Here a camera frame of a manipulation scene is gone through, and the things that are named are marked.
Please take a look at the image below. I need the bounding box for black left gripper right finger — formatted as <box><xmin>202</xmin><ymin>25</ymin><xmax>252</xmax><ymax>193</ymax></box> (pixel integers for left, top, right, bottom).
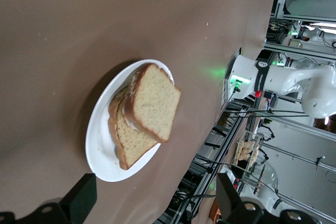
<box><xmin>215</xmin><ymin>173</ymin><xmax>317</xmax><ymax>224</ymax></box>

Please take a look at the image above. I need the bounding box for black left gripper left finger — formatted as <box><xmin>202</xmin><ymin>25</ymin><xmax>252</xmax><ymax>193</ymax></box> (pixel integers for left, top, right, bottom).
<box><xmin>0</xmin><ymin>173</ymin><xmax>97</xmax><ymax>224</ymax></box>

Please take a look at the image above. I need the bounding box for white round plate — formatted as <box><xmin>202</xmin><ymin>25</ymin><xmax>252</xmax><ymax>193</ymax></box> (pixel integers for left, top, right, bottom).
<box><xmin>85</xmin><ymin>59</ymin><xmax>175</xmax><ymax>183</ymax></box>

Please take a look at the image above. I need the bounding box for clear box of snacks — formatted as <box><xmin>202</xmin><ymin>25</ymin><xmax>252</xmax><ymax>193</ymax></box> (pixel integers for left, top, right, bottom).
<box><xmin>232</xmin><ymin>129</ymin><xmax>261</xmax><ymax>174</ymax></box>

